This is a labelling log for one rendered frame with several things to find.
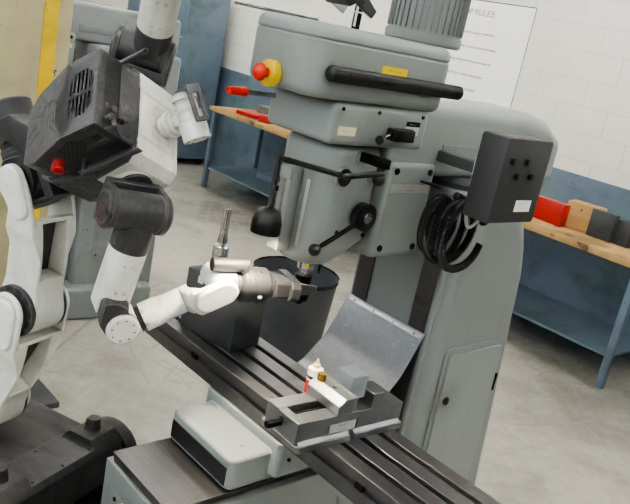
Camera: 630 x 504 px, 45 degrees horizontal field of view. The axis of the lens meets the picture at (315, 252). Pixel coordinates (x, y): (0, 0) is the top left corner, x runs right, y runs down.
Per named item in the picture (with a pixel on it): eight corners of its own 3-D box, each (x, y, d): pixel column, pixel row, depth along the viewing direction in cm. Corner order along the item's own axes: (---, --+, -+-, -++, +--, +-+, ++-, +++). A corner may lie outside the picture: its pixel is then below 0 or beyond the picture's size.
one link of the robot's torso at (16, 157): (-12, 161, 195) (19, 146, 189) (29, 158, 206) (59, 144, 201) (4, 209, 195) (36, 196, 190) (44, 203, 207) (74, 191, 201)
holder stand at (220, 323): (228, 353, 217) (240, 288, 212) (179, 323, 230) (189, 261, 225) (258, 345, 227) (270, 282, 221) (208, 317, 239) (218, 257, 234)
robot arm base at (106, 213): (95, 242, 166) (115, 207, 160) (85, 199, 173) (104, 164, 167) (157, 249, 176) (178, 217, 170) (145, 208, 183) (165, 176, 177)
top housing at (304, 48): (308, 98, 163) (323, 21, 158) (237, 76, 180) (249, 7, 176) (444, 114, 194) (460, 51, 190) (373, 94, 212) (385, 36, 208)
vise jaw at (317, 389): (337, 416, 180) (340, 401, 179) (305, 391, 188) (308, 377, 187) (355, 412, 183) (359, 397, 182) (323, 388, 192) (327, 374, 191)
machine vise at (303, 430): (295, 455, 173) (304, 412, 170) (258, 422, 184) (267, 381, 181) (401, 427, 195) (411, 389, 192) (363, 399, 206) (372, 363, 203)
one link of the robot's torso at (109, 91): (-7, 195, 171) (108, 144, 154) (10, 72, 185) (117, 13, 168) (92, 239, 194) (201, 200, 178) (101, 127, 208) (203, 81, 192)
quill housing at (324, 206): (307, 273, 185) (334, 144, 176) (256, 245, 199) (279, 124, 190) (361, 268, 198) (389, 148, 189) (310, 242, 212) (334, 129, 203)
